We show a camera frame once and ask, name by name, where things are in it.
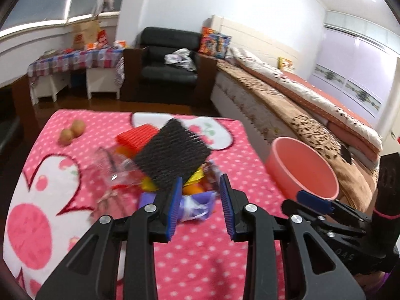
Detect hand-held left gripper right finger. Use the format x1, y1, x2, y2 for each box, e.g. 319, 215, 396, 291
219, 174, 366, 300

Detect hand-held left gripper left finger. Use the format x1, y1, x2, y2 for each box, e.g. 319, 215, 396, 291
36, 176, 183, 300

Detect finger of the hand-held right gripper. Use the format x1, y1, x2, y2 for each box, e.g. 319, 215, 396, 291
296, 190, 376, 226
281, 199, 367, 235

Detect purple plastic wrapper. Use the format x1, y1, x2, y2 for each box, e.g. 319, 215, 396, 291
139, 190, 219, 222

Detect pink plastic basin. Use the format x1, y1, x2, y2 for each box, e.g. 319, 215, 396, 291
265, 137, 340, 201

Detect yellow wrapper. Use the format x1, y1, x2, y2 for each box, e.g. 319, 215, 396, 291
140, 165, 207, 195

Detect brown wrapper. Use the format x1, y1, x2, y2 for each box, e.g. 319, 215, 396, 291
203, 161, 221, 191

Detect black foam fruit net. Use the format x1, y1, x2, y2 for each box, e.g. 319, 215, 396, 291
134, 118, 212, 191

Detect clear plastic packaging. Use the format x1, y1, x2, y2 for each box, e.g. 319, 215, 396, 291
89, 147, 151, 194

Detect pink polka-dot printed blanket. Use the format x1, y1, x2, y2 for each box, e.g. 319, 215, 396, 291
3, 109, 286, 300

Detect red foam fruit net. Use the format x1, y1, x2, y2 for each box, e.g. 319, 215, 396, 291
116, 124, 160, 155

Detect brown leopard-print blanket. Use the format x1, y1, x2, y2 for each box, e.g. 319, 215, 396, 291
215, 59, 380, 213

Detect purple wardrobe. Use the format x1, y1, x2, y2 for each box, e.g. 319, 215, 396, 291
308, 9, 400, 129

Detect black leather armchair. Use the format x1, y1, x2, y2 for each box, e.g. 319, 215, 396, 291
120, 26, 216, 104

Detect white desk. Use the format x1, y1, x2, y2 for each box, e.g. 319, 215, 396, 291
29, 67, 122, 105

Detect crumpled white clothes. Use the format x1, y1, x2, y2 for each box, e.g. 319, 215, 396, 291
164, 48, 197, 72

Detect colourful printed cushion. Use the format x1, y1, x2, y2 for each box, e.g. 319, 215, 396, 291
198, 26, 232, 59

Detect cream wooden bed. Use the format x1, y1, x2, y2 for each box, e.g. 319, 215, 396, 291
210, 15, 383, 213

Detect brown paper bag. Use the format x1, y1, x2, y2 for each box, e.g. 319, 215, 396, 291
72, 19, 101, 51

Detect bay window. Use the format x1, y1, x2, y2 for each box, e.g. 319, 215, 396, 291
0, 0, 129, 29

